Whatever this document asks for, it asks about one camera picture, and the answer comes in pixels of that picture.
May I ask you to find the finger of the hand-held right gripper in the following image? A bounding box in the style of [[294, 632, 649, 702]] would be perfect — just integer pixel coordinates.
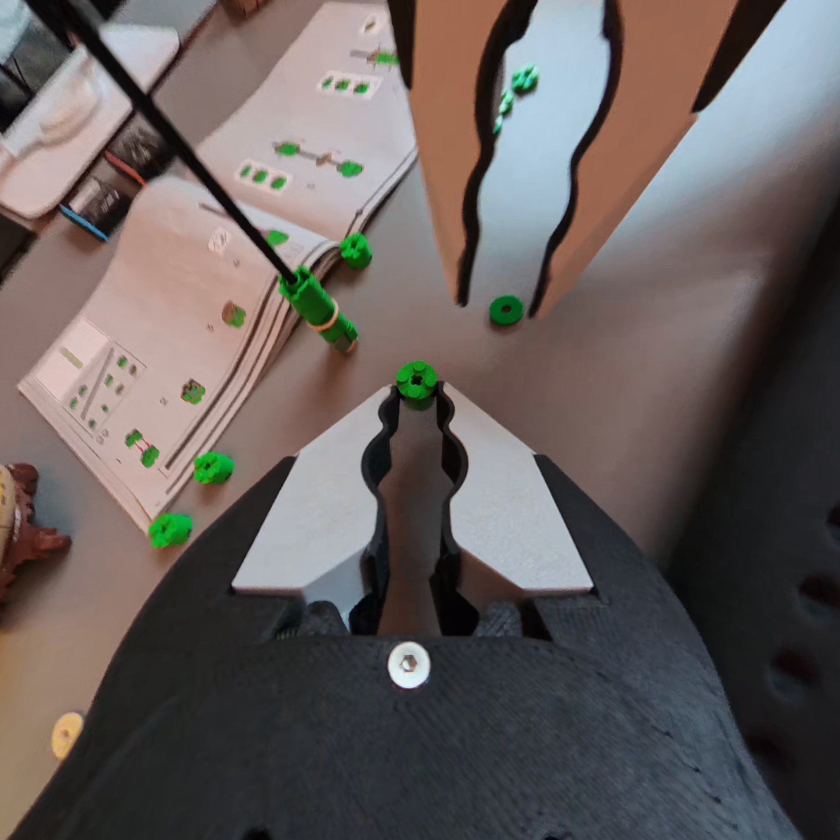
[[530, 0, 741, 319], [412, 0, 536, 308]]

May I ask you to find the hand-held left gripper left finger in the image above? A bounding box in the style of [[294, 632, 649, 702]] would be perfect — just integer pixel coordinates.
[[231, 384, 401, 636]]

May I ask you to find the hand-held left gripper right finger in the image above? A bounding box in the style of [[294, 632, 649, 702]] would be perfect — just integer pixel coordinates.
[[430, 382, 596, 636]]

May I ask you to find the grey desk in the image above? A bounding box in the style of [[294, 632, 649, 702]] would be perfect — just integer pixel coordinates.
[[0, 0, 840, 840]]

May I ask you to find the green stacked brick assembly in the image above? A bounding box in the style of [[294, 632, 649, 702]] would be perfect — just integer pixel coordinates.
[[279, 264, 361, 355]]

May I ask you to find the open instruction booklet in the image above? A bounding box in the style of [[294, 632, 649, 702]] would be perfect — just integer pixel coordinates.
[[16, 0, 421, 536]]

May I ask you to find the thin black rod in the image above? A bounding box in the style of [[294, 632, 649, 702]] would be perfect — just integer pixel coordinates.
[[23, 0, 299, 283]]

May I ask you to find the brown toy model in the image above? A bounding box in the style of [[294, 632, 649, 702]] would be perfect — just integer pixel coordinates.
[[0, 462, 72, 608]]

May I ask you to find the dark box with orange edge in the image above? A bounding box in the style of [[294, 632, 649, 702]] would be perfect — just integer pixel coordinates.
[[104, 115, 179, 188]]

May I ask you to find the cream round plate piece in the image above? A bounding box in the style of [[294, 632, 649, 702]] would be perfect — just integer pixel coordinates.
[[51, 712, 86, 761]]

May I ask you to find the dark box with blue edge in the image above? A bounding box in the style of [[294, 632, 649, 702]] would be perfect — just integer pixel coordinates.
[[58, 164, 142, 244]]

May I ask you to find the white plastic tray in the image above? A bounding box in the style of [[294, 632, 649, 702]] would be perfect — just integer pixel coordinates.
[[0, 26, 181, 221]]

